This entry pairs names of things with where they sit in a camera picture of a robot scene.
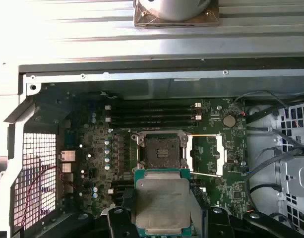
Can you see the metal socket cover frame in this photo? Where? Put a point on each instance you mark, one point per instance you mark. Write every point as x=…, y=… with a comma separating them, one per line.
x=192, y=161

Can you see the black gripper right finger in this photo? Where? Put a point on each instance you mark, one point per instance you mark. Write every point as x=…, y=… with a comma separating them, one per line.
x=221, y=225

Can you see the silver port block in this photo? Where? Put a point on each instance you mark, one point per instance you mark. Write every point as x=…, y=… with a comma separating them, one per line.
x=67, y=156
x=67, y=167
x=68, y=182

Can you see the round coin battery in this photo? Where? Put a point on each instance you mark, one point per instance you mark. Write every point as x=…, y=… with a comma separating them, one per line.
x=228, y=121

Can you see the black PC case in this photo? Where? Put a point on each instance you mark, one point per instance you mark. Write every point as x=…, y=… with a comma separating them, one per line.
x=141, y=75

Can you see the silver green CPU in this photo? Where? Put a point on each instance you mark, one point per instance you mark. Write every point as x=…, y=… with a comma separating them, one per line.
x=161, y=198

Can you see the green motherboard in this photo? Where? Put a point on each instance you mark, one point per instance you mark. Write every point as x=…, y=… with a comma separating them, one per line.
x=216, y=188

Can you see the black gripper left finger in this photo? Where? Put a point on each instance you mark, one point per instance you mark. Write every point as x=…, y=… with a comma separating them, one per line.
x=119, y=225

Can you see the metal drive cage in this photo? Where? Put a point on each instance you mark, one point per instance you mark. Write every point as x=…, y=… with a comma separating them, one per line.
x=293, y=173

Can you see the CPU socket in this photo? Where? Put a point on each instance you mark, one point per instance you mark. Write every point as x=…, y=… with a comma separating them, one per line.
x=161, y=148

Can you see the black RAM slot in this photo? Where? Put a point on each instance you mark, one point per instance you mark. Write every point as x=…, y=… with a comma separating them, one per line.
x=151, y=106
x=151, y=123
x=151, y=117
x=151, y=111

